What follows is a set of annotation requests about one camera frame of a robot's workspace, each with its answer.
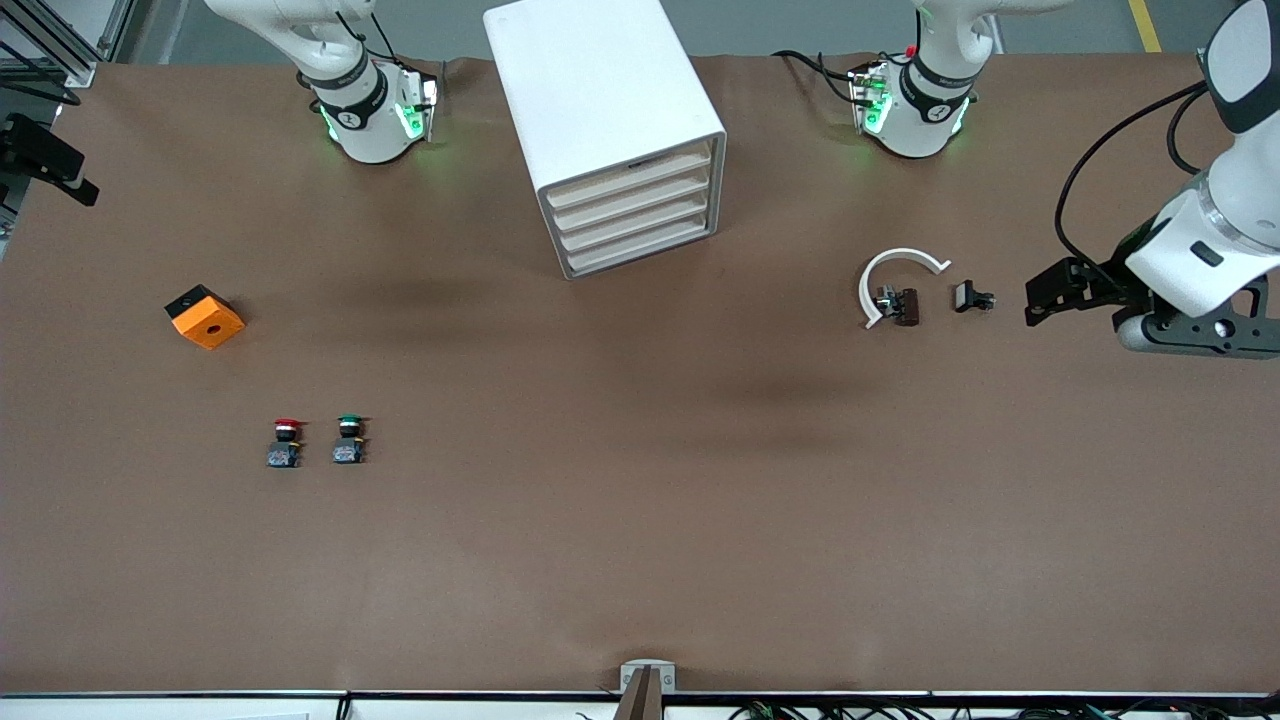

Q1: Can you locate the orange black button box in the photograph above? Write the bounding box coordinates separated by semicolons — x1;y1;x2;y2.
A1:
164;284;246;351

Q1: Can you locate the white table edge rail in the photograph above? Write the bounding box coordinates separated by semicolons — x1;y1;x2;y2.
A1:
0;690;1280;720

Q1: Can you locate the black left base cable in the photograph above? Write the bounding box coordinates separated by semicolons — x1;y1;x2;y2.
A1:
772;48;871;106

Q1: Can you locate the white drawer cabinet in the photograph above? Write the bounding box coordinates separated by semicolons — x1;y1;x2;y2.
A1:
483;0;728;282

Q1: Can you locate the green push button switch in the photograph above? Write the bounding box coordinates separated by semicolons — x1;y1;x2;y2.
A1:
332;414;369;466

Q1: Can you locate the black green cable bundle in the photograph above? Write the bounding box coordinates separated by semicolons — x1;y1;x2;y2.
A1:
730;700;1280;720

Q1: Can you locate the red push button switch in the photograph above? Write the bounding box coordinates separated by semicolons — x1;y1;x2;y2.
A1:
266;417;307;470

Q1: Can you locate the grey metal table bracket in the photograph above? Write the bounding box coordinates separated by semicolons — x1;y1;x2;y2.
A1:
620;660;677;720

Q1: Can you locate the black base cable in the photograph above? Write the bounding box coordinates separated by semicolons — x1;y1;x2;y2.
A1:
772;48;871;106
335;10;446;76

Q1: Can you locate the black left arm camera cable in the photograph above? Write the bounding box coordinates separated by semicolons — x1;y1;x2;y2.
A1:
1055;80;1216;266

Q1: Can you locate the beige highest cabinet drawer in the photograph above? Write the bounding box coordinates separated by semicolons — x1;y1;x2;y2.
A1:
545;140;715;209

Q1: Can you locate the brown table cover sheet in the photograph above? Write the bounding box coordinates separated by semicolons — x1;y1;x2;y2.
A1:
0;50;1280;696

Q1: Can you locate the black right base cable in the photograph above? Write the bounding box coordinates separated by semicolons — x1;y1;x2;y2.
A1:
335;10;446;76

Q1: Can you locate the aluminium frame profile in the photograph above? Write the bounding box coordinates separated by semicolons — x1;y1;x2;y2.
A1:
0;0;136;91

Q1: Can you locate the white curved plastic piece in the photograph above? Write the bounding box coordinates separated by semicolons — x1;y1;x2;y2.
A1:
858;247;953;331

